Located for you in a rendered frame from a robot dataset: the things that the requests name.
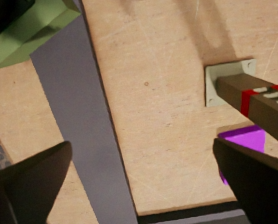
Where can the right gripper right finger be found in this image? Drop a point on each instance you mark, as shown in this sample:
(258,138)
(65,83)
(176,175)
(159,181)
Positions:
(253,178)

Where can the purple rectangular block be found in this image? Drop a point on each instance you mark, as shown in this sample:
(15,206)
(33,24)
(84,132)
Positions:
(251,136)

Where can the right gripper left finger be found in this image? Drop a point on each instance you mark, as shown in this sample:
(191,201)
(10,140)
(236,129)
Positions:
(29,188)

